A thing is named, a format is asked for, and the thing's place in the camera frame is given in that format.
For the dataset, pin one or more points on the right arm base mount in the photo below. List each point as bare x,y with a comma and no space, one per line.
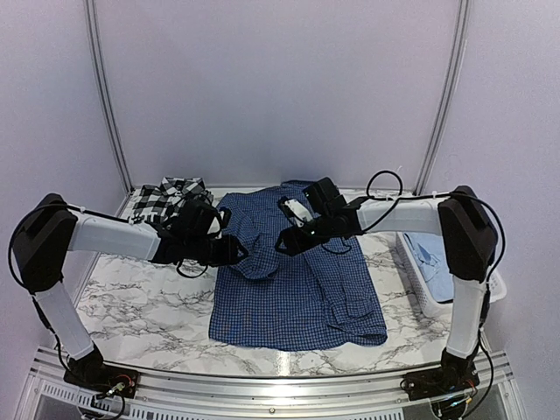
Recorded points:
453,375

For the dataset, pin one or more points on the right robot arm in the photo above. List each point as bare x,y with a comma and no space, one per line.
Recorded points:
468,226

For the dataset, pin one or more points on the blue checked long sleeve shirt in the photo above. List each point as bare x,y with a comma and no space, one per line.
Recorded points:
317,300

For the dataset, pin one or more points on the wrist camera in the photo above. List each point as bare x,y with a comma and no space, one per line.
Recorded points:
197,219
324,198

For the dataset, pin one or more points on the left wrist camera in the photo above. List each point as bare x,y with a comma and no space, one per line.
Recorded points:
197,219

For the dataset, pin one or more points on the left aluminium corner post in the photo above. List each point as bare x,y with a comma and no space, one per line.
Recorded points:
103,89

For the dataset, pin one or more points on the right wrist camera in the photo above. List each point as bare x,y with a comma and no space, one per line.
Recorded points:
324,198

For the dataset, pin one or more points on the aluminium corner post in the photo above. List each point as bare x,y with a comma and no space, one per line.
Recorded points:
103,89
451,80

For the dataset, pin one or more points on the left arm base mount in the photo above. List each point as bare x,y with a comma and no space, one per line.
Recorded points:
102,380

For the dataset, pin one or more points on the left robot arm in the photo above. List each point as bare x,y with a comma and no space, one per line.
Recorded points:
54,248

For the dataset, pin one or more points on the light blue folded shirt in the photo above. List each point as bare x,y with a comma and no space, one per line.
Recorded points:
429,254

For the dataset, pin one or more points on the black white plaid folded shirt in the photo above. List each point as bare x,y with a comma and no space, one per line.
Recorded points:
158,203

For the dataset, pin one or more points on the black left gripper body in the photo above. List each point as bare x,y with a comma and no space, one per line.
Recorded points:
212,255

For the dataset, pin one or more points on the aluminium front rail frame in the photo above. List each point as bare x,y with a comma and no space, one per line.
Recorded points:
174,395

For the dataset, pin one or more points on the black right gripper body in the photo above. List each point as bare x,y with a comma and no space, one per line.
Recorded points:
323,231

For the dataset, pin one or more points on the white plastic laundry basket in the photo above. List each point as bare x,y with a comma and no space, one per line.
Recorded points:
430,308

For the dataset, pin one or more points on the right aluminium corner post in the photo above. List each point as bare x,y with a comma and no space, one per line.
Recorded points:
451,80

